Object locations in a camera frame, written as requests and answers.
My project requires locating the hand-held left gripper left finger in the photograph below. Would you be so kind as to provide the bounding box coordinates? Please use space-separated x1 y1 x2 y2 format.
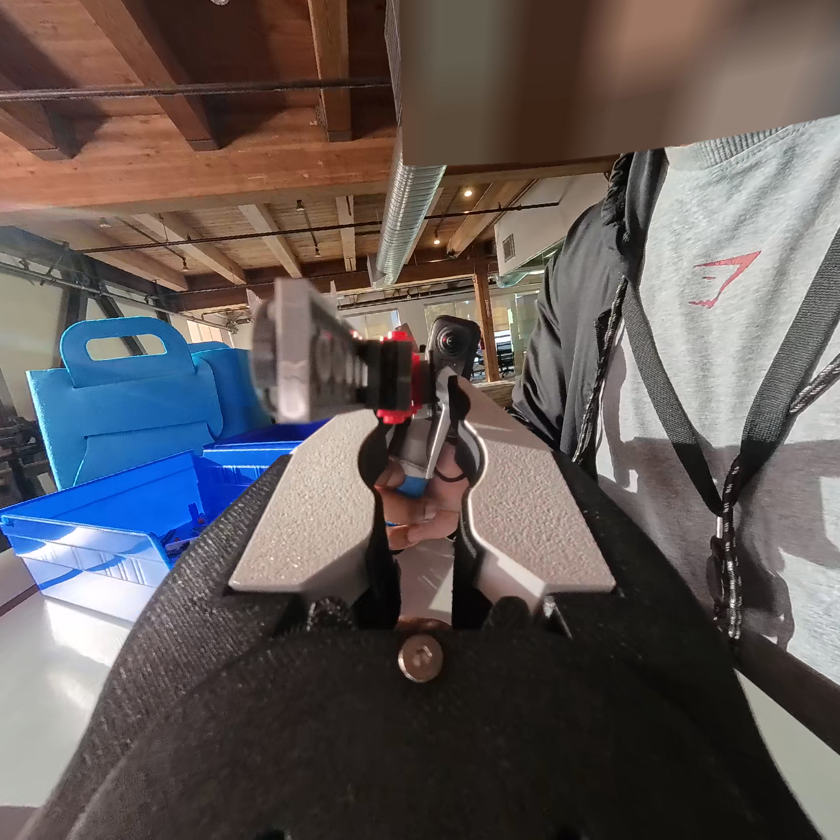
227 410 389 608

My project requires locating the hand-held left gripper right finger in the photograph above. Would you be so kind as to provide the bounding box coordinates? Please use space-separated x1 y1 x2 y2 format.
451 377 616 621

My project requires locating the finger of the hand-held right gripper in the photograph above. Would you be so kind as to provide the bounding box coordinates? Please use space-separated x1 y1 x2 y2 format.
425 367 462 481

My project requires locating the red grey toy brick model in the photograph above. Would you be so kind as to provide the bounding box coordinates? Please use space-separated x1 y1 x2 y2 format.
251 277 439 424

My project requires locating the grey desk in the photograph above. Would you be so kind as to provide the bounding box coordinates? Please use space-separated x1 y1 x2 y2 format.
0 538 840 840

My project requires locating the person's right hand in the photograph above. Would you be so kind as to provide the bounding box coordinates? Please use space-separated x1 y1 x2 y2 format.
377 446 466 552

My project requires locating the blue plastic bin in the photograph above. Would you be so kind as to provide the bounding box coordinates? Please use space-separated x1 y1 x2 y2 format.
0 449 263 623
202 420 332 475

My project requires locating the blue felt bag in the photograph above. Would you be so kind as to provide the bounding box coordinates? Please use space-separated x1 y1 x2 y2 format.
26 317 273 492

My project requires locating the person's grey shirt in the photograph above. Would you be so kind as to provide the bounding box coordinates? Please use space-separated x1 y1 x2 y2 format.
594 118 840 686

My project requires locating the black ceiling rod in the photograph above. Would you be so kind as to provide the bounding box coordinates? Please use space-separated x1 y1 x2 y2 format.
0 77 395 102

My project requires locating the wooden post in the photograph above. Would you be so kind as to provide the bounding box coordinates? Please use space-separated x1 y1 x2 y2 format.
472 272 501 383

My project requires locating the silver air duct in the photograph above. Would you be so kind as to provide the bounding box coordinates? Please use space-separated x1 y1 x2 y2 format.
374 164 448 287

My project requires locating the black lanyard strap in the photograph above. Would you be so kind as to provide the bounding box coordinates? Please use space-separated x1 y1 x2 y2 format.
620 226 840 519

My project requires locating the black white braided cord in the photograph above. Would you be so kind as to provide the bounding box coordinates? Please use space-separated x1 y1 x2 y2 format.
570 276 840 641

